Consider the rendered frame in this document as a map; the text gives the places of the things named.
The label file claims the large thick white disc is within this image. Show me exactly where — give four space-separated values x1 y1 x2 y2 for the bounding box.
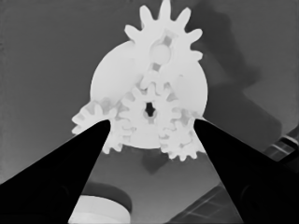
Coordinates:
67 194 132 224

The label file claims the small white toothed gear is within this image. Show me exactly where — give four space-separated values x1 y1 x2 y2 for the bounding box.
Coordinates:
123 0 204 87
158 113 206 161
120 82 181 141
70 97 127 155

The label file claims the white round carrier with pins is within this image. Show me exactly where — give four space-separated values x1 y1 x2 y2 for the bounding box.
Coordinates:
89 40 209 149

